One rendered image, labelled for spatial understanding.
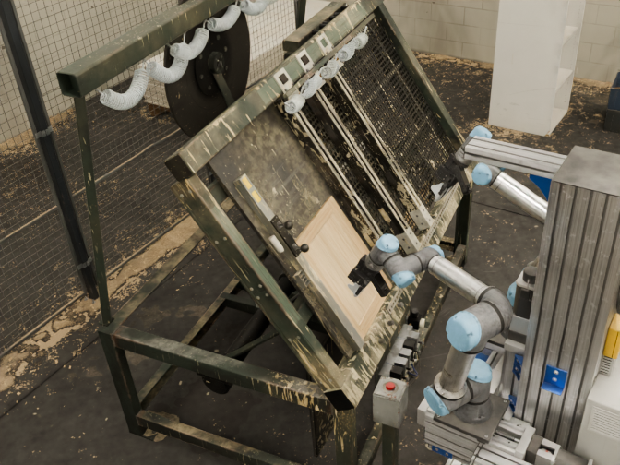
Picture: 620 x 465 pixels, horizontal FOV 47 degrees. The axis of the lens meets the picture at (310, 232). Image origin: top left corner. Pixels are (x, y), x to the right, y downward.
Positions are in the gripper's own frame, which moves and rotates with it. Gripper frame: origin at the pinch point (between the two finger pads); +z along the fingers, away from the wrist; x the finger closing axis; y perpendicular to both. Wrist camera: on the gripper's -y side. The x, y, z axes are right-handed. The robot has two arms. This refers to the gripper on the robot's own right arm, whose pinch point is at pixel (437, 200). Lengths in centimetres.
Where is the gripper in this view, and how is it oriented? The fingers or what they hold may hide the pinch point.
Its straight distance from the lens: 301.9
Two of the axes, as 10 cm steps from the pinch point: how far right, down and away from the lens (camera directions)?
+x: -6.1, 1.6, -7.8
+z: -4.7, 7.2, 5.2
